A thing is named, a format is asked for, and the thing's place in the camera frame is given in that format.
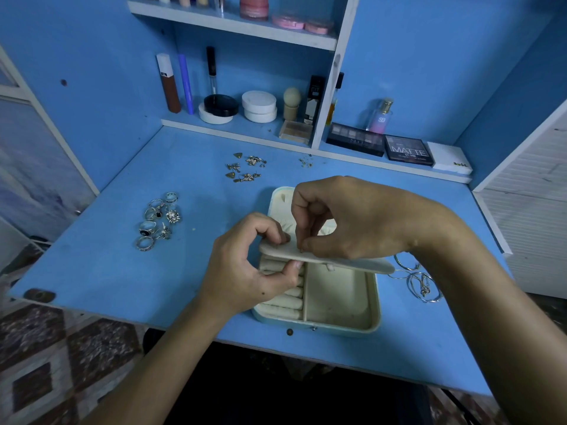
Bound white flat box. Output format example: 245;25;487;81
426;140;473;177

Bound white bowl black inside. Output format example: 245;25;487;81
198;93;239;126

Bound square brown powder compact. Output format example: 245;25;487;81
278;118;315;144

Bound pile of small earrings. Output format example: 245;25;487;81
225;152;268;183

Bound pile of silver bracelets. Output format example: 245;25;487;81
394;252;442;305

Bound person's left hand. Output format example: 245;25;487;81
197;213;302;319

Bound black lettered eyeshadow palette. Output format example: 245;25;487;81
383;134;435;167

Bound white round cream jar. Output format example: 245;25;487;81
241;90;278;124

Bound white shelf unit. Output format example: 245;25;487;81
126;0;473;185

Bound pink round jar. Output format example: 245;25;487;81
239;0;271;20

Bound blue cosmetic tube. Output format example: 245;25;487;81
177;54;195;116

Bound pile of silver rings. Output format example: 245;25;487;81
135;191;184;253

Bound black makeup brush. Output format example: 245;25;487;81
206;45;219;96

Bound beige makeup sponge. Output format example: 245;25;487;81
282;86;303;121

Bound person's dark clothing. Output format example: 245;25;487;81
146;327;435;425

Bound dark eyeshadow palette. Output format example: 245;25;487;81
326;123;387;158

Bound person's right hand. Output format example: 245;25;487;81
291;176;453;262

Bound pink flat compact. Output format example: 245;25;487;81
305;18;336;36
272;14;306;32

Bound cream jewellery box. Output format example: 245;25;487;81
252;185;397;335

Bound thin dark cosmetic bottle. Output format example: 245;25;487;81
325;72;345;126

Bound person's left forearm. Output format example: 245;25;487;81
106;298;240;425

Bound black cosmetic bottle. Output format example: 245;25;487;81
304;75;326;125

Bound white framed marbled panel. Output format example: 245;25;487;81
0;44;100;253

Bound brown lipstick tube white cap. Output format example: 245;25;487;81
156;53;182;115

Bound person's right forearm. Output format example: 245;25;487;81
425;217;567;425

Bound small pink perfume bottle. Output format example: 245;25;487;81
366;98;393;135

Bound white slatted cabinet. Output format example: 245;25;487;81
472;100;567;299

